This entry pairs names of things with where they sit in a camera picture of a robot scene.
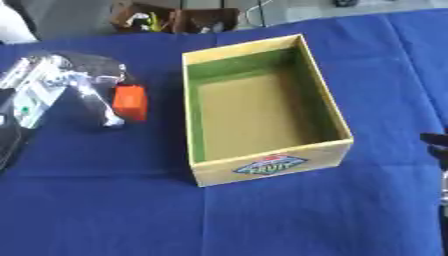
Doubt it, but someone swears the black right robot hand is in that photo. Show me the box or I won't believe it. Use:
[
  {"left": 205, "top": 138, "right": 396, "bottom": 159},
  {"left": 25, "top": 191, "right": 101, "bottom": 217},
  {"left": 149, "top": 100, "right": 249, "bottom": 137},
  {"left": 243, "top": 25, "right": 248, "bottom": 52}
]
[{"left": 418, "top": 131, "right": 448, "bottom": 162}]

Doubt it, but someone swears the tan cardboard box green inside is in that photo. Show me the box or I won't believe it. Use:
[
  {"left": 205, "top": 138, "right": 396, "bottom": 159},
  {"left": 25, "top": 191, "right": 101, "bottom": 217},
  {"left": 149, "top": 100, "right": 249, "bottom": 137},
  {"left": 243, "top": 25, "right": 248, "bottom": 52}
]
[{"left": 180, "top": 33, "right": 356, "bottom": 188}]

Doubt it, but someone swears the brown cardboard box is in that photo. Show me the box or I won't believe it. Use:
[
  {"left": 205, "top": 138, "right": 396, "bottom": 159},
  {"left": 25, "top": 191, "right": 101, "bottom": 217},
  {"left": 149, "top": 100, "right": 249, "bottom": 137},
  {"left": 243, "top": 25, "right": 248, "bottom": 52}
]
[{"left": 108, "top": 1, "right": 242, "bottom": 35}]

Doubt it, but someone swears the thin black pole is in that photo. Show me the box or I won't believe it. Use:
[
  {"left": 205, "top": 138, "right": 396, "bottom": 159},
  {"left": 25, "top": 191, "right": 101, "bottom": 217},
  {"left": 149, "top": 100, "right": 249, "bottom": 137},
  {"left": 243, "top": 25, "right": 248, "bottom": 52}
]
[{"left": 253, "top": 0, "right": 268, "bottom": 28}]

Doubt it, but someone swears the yellow-green toy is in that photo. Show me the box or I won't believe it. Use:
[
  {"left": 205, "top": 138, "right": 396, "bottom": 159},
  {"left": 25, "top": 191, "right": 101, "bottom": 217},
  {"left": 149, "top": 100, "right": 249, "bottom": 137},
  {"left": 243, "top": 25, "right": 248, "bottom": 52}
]
[{"left": 145, "top": 11, "right": 165, "bottom": 33}]

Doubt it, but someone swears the orange rectangular block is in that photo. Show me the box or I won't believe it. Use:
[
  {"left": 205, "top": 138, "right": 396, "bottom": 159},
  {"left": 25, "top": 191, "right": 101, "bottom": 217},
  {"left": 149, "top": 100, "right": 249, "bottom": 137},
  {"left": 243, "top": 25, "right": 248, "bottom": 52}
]
[{"left": 110, "top": 84, "right": 149, "bottom": 122}]

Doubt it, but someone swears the white rounded object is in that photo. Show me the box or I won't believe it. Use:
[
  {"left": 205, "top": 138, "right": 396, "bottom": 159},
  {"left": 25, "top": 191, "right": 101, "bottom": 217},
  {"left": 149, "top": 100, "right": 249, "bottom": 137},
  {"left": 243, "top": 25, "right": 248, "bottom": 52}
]
[{"left": 0, "top": 0, "right": 41, "bottom": 45}]

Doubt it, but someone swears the white cable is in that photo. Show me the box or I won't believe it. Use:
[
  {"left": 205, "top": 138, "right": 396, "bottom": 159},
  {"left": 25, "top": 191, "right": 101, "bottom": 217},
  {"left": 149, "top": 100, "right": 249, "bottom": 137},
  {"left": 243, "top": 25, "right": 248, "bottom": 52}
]
[{"left": 241, "top": 0, "right": 277, "bottom": 26}]

